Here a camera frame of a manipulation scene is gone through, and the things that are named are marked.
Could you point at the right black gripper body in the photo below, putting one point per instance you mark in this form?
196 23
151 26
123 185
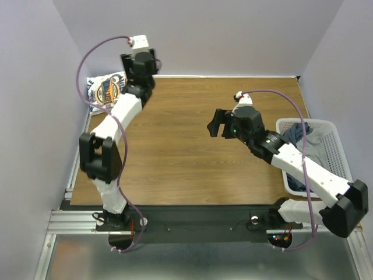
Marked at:
228 125

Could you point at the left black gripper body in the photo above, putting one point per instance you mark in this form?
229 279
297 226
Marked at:
127 63

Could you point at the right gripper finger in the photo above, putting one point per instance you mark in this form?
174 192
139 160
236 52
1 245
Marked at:
228 121
218 119

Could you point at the white graphic tank top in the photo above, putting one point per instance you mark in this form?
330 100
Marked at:
104 91

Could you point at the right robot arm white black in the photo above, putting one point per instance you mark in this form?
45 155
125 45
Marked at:
342 204

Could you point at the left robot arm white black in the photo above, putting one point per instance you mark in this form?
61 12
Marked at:
98 150

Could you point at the navy blue tank top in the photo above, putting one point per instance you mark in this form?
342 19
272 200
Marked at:
295 135

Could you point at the grey tank top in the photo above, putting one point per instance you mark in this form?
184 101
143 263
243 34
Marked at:
314 147

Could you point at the white plastic laundry basket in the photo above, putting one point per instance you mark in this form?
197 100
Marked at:
334 159

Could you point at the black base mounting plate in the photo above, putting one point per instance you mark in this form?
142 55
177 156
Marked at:
241 236

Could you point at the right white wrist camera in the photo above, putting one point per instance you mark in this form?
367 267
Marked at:
242 99

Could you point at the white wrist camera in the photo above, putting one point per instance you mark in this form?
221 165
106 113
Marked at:
139 44
242 99

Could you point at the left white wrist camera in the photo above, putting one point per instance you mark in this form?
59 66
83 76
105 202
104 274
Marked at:
139 44

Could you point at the aluminium frame rail left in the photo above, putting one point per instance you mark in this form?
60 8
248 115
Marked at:
79 182

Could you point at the aluminium frame rail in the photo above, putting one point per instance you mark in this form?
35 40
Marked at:
73 221
79 182

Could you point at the aluminium frame rail front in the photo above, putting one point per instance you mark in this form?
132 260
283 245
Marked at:
73 221

